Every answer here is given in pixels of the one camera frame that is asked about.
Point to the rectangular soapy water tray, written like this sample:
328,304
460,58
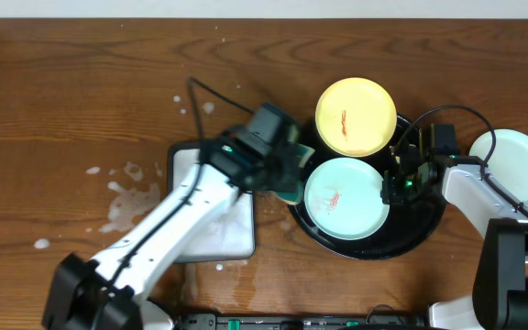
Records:
230,237

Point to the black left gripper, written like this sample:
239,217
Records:
282,166

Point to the yellow plate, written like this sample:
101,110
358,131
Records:
355,117

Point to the pale green plate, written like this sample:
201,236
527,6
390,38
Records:
509,162

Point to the round black tray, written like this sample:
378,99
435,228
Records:
407,225

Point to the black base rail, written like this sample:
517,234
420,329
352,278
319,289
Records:
212,321

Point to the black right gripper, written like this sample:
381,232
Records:
392,195

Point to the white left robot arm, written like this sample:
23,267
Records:
111,290

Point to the light blue plate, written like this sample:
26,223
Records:
342,198

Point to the green yellow sponge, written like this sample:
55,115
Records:
293,195

